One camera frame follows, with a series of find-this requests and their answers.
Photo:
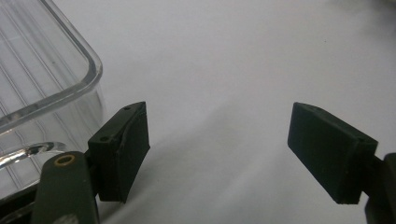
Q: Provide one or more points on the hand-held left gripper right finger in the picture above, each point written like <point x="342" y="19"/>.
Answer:
<point x="330" y="149"/>

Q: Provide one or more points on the clear plastic container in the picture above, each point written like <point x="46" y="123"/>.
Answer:
<point x="43" y="71"/>

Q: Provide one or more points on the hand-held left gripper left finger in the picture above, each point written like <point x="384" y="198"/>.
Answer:
<point x="120" y="155"/>

